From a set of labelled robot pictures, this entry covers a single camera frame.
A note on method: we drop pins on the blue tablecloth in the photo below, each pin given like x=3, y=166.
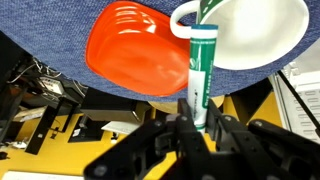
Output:
x=43, y=30

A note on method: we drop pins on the black box cabinet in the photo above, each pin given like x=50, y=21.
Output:
x=110, y=106

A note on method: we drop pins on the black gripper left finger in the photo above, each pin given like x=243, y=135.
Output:
x=186, y=146

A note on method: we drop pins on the white perforated panel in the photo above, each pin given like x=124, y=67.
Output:
x=300, y=100

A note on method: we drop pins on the green dry erase marker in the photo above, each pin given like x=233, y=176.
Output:
x=201, y=66

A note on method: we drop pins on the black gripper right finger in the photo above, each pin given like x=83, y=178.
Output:
x=253, y=150

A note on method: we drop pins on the white mug with green band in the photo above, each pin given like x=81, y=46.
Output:
x=256, y=33

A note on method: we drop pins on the red plastic plate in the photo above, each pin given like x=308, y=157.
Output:
x=133, y=53

